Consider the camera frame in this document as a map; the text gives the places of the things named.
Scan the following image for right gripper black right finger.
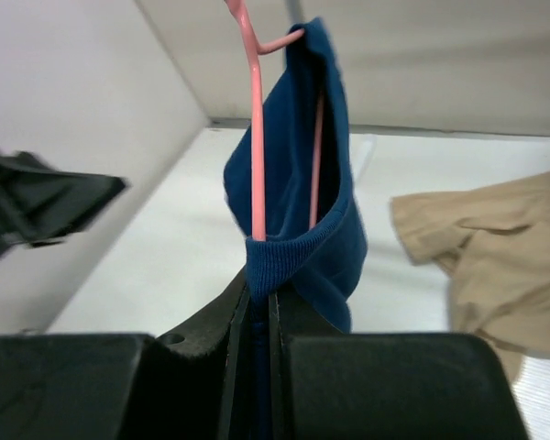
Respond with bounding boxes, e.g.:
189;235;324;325
269;287;527;440

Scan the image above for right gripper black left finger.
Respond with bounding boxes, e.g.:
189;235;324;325
0;274;250;440

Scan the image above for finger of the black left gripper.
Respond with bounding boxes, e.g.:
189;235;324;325
0;151;127;258

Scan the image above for blue t shirt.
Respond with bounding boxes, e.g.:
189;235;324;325
246;18;368;439

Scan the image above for pink wire hanger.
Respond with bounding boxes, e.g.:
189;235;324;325
225;0;325;241

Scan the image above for beige t shirt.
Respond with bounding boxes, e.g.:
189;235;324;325
390;171;550;381

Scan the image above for white metal clothes rack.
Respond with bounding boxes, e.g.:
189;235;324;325
284;0;378;182

